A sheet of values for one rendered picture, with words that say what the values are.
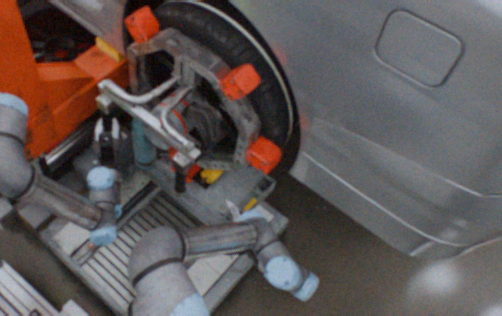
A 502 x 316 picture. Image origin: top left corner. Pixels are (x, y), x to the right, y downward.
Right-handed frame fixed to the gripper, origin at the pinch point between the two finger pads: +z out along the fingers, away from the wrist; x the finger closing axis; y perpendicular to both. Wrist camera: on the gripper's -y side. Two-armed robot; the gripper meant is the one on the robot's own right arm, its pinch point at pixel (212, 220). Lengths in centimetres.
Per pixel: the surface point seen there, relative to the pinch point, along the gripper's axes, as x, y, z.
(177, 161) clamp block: -9.4, 10.7, 15.4
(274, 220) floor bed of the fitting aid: -10, -90, 14
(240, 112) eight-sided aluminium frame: -32.4, 4.8, 9.3
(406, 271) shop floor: -22, -117, -40
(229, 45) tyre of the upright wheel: -47, 16, 19
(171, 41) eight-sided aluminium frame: -40, 19, 36
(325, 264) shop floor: -5, -103, -13
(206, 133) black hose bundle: -21.2, 10.7, 12.2
